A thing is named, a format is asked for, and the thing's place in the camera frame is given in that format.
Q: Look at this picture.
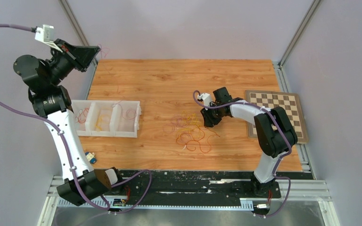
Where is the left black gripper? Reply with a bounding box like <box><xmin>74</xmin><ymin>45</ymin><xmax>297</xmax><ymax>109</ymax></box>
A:
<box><xmin>45</xmin><ymin>39</ymin><xmax>100</xmax><ymax>87</ymax></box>

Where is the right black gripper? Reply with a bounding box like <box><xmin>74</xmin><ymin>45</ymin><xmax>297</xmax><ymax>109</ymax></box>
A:
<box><xmin>201</xmin><ymin>103</ymin><xmax>226</xmax><ymax>128</ymax></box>

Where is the orange thin cable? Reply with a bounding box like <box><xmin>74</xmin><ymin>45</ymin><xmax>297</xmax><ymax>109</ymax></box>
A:
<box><xmin>176</xmin><ymin>124</ymin><xmax>221</xmax><ymax>154</ymax></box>
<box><xmin>74</xmin><ymin>107</ymin><xmax>91</xmax><ymax>124</ymax></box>

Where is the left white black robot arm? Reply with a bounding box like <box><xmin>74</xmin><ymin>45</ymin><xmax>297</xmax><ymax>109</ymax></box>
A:
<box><xmin>13</xmin><ymin>39</ymin><xmax>125</xmax><ymax>206</ymax></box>

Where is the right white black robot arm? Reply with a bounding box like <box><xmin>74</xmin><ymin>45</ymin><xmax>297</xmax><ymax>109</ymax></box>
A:
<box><xmin>193</xmin><ymin>87</ymin><xmax>297</xmax><ymax>197</ymax></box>

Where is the white plastic two-compartment bin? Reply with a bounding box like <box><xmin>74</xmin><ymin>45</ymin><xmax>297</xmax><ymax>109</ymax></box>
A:
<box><xmin>72</xmin><ymin>100</ymin><xmax>141</xmax><ymax>138</ymax></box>

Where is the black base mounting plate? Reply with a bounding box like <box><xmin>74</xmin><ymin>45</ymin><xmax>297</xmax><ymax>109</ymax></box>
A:
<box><xmin>65</xmin><ymin>169</ymin><xmax>315</xmax><ymax>207</ymax></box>

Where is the wooden chessboard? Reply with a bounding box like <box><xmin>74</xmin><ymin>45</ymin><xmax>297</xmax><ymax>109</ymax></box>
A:
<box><xmin>245</xmin><ymin>89</ymin><xmax>309</xmax><ymax>144</ymax></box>

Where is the white blue toy block car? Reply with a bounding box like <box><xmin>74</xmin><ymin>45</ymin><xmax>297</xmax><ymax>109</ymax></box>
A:
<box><xmin>85</xmin><ymin>152</ymin><xmax>97</xmax><ymax>164</ymax></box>

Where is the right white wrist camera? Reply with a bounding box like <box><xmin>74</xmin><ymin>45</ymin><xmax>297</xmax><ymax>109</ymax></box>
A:
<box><xmin>197</xmin><ymin>93</ymin><xmax>213</xmax><ymax>106</ymax></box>

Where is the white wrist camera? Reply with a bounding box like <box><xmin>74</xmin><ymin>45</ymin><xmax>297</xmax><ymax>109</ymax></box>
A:
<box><xmin>35</xmin><ymin>24</ymin><xmax>63</xmax><ymax>52</ymax></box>
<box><xmin>197</xmin><ymin>93</ymin><xmax>213</xmax><ymax>106</ymax></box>

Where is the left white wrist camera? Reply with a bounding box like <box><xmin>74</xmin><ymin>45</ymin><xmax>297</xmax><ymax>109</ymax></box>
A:
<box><xmin>35</xmin><ymin>24</ymin><xmax>63</xmax><ymax>52</ymax></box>

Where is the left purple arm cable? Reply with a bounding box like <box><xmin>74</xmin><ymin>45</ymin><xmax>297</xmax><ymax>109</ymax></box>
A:
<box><xmin>0</xmin><ymin>24</ymin><xmax>153</xmax><ymax>216</ymax></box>

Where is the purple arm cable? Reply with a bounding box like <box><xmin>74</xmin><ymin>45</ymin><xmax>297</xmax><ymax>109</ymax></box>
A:
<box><xmin>193</xmin><ymin>90</ymin><xmax>293</xmax><ymax>218</ymax></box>
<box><xmin>0</xmin><ymin>24</ymin><xmax>153</xmax><ymax>216</ymax></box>

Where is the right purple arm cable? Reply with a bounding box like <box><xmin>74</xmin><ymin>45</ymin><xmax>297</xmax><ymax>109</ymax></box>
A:
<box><xmin>193</xmin><ymin>90</ymin><xmax>293</xmax><ymax>218</ymax></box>

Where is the aluminium frame rail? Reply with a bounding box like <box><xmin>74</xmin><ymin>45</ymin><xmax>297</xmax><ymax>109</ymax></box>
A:
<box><xmin>47</xmin><ymin>176</ymin><xmax>332</xmax><ymax>202</ymax></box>

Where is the white slotted cable duct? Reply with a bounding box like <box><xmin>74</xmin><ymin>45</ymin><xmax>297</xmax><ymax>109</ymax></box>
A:
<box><xmin>57</xmin><ymin>198</ymin><xmax>254</xmax><ymax>211</ymax></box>

